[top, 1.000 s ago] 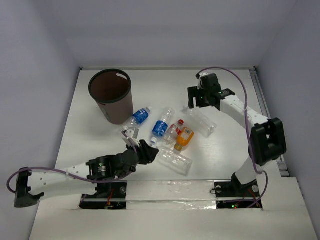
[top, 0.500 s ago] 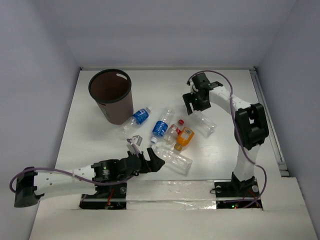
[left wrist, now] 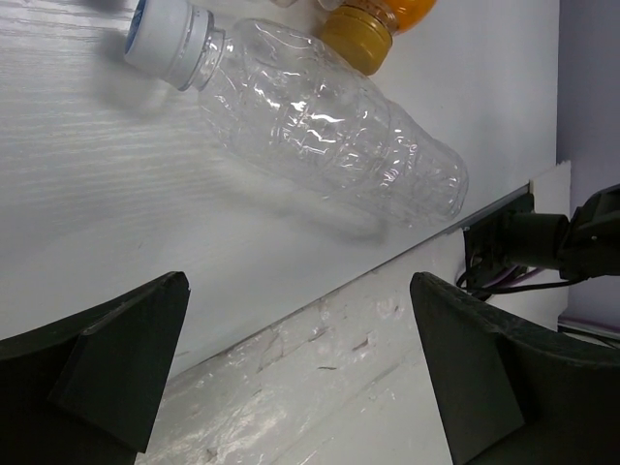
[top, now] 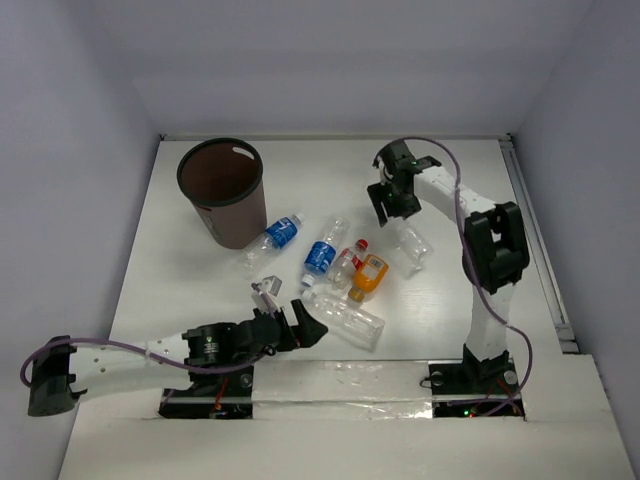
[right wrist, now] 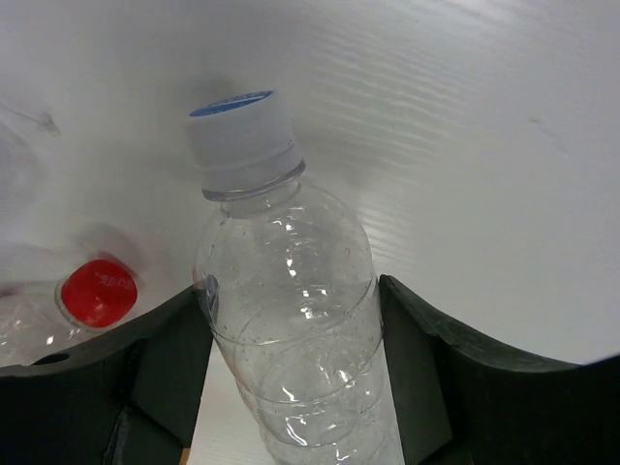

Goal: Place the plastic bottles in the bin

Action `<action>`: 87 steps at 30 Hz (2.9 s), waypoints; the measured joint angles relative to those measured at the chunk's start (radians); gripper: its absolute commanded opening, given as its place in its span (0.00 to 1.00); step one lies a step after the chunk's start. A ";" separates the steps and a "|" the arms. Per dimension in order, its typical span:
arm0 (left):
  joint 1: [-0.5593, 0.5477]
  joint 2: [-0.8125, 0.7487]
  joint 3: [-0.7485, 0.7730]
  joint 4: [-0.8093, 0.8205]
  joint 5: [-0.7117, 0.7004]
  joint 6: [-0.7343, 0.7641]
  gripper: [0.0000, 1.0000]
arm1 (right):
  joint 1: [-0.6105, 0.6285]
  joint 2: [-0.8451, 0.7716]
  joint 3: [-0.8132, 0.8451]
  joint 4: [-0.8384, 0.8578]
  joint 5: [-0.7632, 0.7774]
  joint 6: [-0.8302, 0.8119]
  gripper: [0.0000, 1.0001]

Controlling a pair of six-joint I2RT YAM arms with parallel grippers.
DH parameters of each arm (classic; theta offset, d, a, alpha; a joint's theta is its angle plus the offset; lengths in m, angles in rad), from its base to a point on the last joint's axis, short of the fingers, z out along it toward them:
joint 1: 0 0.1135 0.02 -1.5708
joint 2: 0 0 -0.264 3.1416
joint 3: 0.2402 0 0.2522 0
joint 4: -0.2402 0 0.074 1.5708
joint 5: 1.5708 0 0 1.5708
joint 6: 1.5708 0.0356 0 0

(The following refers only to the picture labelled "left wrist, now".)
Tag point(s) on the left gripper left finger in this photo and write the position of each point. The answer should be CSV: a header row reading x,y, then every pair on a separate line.
x,y
87,389

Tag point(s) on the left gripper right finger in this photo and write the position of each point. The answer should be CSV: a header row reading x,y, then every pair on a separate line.
x,y
513,392

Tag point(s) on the clear bottle white cap front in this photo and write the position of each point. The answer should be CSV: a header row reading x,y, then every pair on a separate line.
x,y
286,104

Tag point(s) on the orange juice bottle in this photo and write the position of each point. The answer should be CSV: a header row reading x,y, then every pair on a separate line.
x,y
362,31

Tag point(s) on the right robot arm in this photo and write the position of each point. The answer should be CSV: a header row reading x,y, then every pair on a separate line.
x,y
516,249

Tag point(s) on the white foam strip with tape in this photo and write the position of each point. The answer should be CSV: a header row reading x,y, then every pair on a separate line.
x,y
312,357

